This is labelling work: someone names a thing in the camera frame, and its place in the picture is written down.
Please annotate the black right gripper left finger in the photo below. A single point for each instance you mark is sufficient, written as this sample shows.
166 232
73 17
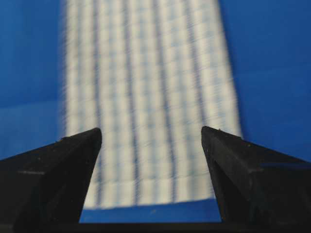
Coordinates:
48 185

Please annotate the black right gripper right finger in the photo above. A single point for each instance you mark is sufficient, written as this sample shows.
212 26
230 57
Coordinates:
256 186

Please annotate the blue white striped towel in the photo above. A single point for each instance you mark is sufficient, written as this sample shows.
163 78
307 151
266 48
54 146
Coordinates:
150 74

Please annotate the blue table mat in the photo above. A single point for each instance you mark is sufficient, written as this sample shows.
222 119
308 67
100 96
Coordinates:
269 50

